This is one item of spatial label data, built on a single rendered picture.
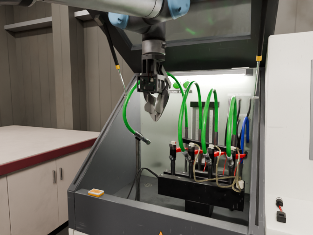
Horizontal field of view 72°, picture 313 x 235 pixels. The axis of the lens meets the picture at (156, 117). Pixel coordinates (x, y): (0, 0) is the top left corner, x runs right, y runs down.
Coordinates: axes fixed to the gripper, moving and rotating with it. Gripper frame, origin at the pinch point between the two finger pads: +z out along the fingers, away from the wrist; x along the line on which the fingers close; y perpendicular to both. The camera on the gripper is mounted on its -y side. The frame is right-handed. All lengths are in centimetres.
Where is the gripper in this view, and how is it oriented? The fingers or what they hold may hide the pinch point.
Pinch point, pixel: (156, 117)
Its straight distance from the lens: 73.4
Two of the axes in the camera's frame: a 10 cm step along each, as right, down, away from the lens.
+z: 0.0, 9.9, 1.0
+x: 9.1, 0.4, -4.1
